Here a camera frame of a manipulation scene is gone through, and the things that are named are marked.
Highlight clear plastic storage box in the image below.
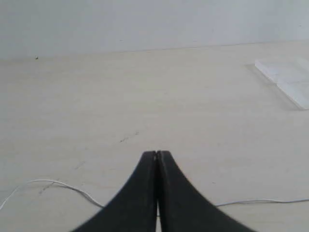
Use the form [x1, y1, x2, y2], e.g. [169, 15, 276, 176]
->
[244, 56, 309, 111]

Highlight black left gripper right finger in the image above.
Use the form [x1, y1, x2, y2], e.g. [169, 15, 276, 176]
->
[157, 151, 253, 232]

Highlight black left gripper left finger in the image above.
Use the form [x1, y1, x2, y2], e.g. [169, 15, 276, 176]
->
[74, 151, 157, 232]

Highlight white earphone cable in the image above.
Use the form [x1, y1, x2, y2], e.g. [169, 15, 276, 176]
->
[0, 179, 309, 211]

